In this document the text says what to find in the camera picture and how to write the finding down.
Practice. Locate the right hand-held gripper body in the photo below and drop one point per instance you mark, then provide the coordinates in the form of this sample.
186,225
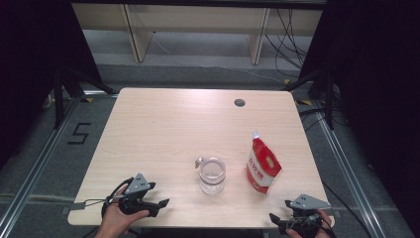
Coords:
310,201

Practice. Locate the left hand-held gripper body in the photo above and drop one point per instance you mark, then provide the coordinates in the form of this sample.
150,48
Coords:
140,185

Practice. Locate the red white spouted pouch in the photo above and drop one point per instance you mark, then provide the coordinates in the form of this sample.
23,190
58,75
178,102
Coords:
264,165

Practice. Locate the person's right hand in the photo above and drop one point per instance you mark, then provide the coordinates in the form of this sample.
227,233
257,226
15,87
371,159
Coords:
326,223

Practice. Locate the person's left hand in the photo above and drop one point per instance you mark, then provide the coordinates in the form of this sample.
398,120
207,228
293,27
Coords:
114,221

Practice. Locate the yellow black tape marker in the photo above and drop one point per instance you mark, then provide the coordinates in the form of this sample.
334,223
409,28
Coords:
304,102

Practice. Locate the black metal stand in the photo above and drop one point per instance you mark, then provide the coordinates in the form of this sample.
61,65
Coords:
58,99
328,99

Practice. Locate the black curtain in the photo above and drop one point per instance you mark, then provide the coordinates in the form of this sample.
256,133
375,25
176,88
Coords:
379,99
33,66

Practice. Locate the light wooden shelf unit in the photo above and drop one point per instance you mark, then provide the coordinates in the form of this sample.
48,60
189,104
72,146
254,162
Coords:
198,20

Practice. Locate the aluminium floor rail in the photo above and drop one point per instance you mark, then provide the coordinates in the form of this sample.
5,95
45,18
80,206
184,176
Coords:
36,162
346,172

